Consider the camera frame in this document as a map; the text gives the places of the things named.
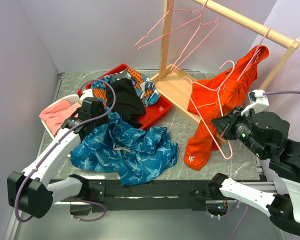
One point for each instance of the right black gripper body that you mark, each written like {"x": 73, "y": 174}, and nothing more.
{"x": 238, "y": 126}

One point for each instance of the wooden clothes rack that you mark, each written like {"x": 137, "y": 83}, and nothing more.
{"x": 177, "y": 86}

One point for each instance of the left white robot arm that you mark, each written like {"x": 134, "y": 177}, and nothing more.
{"x": 31, "y": 191}

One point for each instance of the pink wire hanger with shorts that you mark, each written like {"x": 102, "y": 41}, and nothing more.
{"x": 254, "y": 56}

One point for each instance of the pink cloth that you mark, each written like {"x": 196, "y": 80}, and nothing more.
{"x": 57, "y": 115}

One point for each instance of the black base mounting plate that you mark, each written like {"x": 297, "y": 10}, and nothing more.
{"x": 156, "y": 195}

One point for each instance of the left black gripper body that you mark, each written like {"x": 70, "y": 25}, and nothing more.
{"x": 103, "y": 120}

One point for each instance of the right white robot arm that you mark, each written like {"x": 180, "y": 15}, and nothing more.
{"x": 265, "y": 134}

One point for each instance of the red plastic tray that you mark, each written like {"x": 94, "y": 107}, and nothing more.
{"x": 153, "y": 113}

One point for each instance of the white perforated basket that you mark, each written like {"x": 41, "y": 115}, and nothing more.
{"x": 72, "y": 100}

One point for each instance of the orange dotted patterned shorts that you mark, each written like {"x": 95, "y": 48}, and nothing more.
{"x": 144, "y": 87}

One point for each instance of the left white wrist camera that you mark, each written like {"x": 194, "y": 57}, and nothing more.
{"x": 88, "y": 93}

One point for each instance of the blue leaf-print shorts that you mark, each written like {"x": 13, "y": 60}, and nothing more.
{"x": 138, "y": 156}

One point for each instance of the black garment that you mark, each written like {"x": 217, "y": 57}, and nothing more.
{"x": 128, "y": 106}

